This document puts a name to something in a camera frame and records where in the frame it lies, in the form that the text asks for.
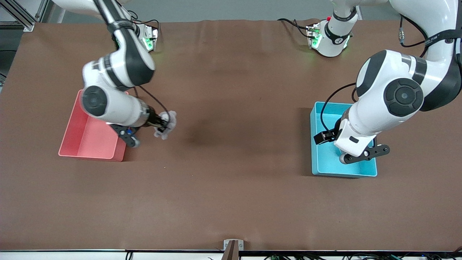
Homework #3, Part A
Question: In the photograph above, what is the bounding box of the black left arm base cable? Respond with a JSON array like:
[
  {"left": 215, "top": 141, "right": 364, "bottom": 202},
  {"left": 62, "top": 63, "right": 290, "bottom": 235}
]
[{"left": 277, "top": 18, "right": 311, "bottom": 39}]

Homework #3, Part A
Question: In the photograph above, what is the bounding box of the slim aluminium frame profile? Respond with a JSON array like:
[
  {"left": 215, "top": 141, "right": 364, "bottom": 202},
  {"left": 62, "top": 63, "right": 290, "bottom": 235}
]
[{"left": 35, "top": 0, "right": 51, "bottom": 23}]

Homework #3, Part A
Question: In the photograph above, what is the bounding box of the small metal edge bracket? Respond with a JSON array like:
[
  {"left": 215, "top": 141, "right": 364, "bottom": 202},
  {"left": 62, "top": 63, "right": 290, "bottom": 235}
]
[{"left": 223, "top": 239, "right": 244, "bottom": 251}]

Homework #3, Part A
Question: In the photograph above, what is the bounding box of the brown upright post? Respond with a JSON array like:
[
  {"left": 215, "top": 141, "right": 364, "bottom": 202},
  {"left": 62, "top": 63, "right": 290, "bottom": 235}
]
[{"left": 222, "top": 240, "right": 239, "bottom": 260}]

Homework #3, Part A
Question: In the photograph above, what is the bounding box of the brown table cover sheet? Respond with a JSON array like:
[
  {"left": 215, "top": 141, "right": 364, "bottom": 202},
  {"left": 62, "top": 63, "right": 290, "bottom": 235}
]
[{"left": 0, "top": 19, "right": 462, "bottom": 252}]

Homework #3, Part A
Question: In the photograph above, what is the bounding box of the black arm base cable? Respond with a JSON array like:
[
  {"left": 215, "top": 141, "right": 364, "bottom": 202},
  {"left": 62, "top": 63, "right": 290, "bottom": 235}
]
[
  {"left": 126, "top": 9, "right": 161, "bottom": 41},
  {"left": 277, "top": 18, "right": 311, "bottom": 39}
]

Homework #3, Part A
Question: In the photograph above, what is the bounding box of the white table edge rail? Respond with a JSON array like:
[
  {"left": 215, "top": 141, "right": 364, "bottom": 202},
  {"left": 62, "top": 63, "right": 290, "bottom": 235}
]
[{"left": 0, "top": 250, "right": 462, "bottom": 260}]

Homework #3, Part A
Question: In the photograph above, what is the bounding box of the aluminium frame profile with foot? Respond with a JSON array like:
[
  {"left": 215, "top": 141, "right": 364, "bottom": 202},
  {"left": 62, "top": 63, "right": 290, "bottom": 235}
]
[{"left": 0, "top": 0, "right": 35, "bottom": 32}]

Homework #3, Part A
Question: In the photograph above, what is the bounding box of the grey plush toy white face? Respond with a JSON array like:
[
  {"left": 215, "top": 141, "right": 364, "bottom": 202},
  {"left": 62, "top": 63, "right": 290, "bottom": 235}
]
[{"left": 153, "top": 110, "right": 177, "bottom": 140}]

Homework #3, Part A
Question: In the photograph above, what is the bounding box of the blue plastic box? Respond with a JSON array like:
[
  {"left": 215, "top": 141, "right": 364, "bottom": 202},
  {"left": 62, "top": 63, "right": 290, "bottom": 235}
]
[{"left": 310, "top": 101, "right": 378, "bottom": 178}]

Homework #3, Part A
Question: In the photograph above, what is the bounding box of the black right arm base cable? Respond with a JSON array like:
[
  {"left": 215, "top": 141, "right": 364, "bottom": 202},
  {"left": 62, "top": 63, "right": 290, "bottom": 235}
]
[{"left": 126, "top": 9, "right": 161, "bottom": 41}]

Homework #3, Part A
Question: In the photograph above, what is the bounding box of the pink plastic box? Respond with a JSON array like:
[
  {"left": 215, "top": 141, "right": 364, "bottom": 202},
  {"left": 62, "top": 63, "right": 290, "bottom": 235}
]
[{"left": 58, "top": 90, "right": 136, "bottom": 162}]

